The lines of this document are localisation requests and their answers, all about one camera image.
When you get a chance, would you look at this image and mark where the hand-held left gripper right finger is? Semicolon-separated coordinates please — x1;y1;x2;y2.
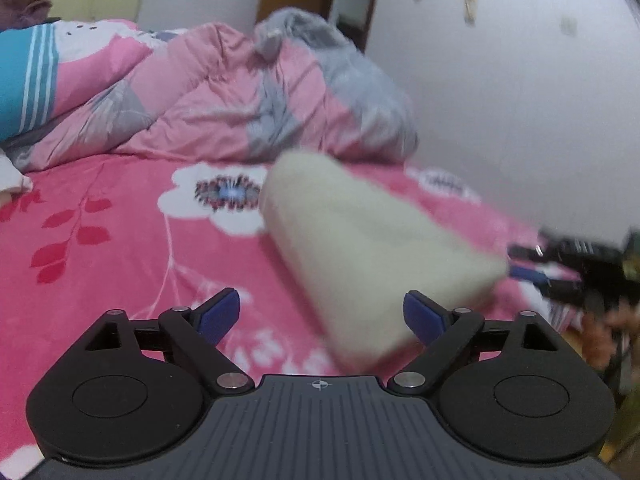
387;290;557;396

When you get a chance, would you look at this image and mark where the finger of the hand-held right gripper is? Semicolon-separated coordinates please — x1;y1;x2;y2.
506;241;547;262
506;264;584;307

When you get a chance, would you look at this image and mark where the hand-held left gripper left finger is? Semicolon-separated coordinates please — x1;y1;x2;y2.
82;287;255;396

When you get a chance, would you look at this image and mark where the beige black-striped zip jacket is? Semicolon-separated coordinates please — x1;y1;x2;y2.
260;150;508;376

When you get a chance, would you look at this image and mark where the person's right hand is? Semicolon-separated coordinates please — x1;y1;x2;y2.
581;305;640;372

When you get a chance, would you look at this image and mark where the pink grey floral quilt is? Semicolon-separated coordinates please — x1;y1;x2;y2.
0;7;420;173

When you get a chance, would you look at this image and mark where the white garment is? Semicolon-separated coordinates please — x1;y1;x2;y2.
0;152;34;197

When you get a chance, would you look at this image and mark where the teal pink printed blanket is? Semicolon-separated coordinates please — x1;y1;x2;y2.
0;19;156;143

